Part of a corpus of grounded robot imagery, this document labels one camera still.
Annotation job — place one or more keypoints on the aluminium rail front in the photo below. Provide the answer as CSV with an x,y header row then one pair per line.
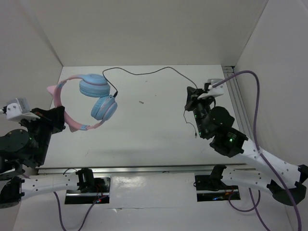
x,y
109,170

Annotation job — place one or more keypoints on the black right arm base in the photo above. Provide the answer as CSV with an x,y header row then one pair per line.
x,y
208,190

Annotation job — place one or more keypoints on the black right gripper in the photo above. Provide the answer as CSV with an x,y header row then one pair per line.
x,y
192,95

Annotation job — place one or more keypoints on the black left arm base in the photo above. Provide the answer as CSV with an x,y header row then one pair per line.
x,y
92,189

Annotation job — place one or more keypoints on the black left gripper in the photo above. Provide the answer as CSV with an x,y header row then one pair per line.
x,y
55,117

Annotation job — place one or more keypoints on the aluminium rail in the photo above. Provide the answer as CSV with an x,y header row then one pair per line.
x,y
109,170
233,102

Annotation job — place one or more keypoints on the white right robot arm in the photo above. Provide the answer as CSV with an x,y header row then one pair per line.
x,y
282,180

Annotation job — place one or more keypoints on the aluminium rail right side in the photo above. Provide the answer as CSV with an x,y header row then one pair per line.
x,y
233,102

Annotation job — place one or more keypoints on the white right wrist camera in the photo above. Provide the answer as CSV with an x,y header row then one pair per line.
x,y
210,91

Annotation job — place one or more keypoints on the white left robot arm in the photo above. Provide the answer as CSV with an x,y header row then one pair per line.
x,y
17,189

